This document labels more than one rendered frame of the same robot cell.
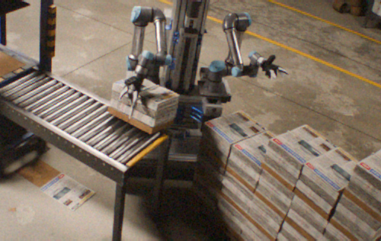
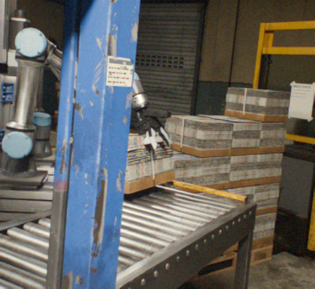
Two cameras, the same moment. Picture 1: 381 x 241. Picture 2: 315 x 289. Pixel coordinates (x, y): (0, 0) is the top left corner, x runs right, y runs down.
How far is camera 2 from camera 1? 3.76 m
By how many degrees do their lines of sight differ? 83
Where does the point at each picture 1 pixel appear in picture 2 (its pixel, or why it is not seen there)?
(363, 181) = (272, 101)
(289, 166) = (224, 133)
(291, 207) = (231, 170)
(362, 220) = (277, 130)
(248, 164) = (187, 166)
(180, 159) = not seen: hidden behind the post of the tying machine
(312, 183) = (242, 133)
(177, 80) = not seen: hidden behind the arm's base
